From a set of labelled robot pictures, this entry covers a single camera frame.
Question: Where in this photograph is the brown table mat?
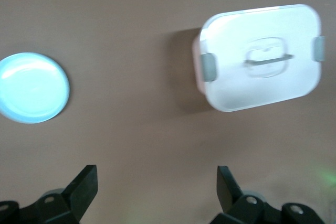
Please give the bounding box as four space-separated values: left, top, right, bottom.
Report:
0 0 336 224

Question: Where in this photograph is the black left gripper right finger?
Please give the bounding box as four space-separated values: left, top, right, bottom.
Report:
212 165 326 224

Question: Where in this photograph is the light blue round plate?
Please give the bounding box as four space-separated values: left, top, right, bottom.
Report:
0 52 71 124

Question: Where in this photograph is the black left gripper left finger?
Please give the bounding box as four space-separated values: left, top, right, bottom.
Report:
0 165 98 224

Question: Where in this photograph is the white lidded storage box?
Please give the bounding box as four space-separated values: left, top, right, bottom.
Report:
191 4 326 113

